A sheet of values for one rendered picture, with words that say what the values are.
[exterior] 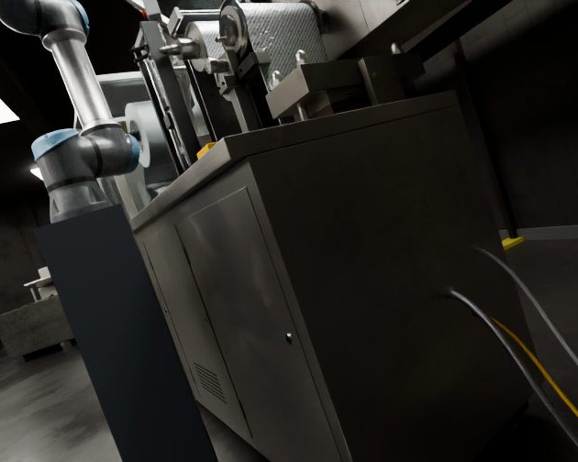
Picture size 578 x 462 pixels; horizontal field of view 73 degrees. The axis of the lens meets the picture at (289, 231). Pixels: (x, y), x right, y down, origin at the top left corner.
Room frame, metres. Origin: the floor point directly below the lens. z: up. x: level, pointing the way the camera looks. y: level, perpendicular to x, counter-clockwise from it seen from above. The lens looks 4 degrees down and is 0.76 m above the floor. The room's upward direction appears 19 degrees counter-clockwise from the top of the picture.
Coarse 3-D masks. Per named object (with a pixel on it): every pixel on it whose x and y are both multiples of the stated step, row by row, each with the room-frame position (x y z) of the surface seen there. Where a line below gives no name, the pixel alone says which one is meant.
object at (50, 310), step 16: (32, 304) 4.61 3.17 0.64; (48, 304) 4.60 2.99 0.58; (0, 320) 4.63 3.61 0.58; (16, 320) 4.62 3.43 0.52; (32, 320) 4.61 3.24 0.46; (48, 320) 4.60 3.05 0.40; (64, 320) 4.60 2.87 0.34; (0, 336) 4.63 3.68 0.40; (16, 336) 4.62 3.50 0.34; (32, 336) 4.62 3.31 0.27; (48, 336) 4.61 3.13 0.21; (64, 336) 4.60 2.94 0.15; (16, 352) 4.63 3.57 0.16; (32, 352) 4.80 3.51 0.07
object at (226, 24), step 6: (222, 18) 1.05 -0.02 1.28; (228, 18) 1.03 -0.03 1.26; (234, 18) 1.04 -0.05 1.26; (222, 24) 1.06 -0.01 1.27; (228, 24) 1.04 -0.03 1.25; (234, 24) 1.03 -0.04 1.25; (222, 30) 1.07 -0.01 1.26; (228, 30) 1.04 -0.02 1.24; (234, 30) 1.03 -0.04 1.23; (222, 36) 1.08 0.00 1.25; (228, 36) 1.05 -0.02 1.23; (234, 36) 1.04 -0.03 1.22; (228, 42) 1.06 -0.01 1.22; (234, 42) 1.06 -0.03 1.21
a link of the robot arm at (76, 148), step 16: (32, 144) 0.99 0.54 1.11; (48, 144) 0.98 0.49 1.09; (64, 144) 0.99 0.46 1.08; (80, 144) 1.02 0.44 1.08; (96, 144) 1.06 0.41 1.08; (48, 160) 0.98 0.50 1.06; (64, 160) 0.98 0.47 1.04; (80, 160) 1.01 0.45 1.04; (96, 160) 1.05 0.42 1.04; (48, 176) 0.98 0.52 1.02; (64, 176) 0.98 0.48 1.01; (80, 176) 1.00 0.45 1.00; (96, 176) 1.08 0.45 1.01
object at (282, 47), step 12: (252, 36) 1.02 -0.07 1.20; (264, 36) 1.04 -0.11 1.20; (276, 36) 1.06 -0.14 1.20; (288, 36) 1.08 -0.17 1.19; (300, 36) 1.10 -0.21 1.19; (312, 36) 1.12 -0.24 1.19; (264, 48) 1.03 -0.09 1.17; (276, 48) 1.05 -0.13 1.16; (288, 48) 1.07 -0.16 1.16; (300, 48) 1.09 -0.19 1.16; (312, 48) 1.12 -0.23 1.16; (324, 48) 1.14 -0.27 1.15; (276, 60) 1.05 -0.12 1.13; (288, 60) 1.07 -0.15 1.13; (312, 60) 1.11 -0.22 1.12; (324, 60) 1.13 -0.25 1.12; (264, 72) 1.02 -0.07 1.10; (288, 72) 1.06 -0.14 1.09
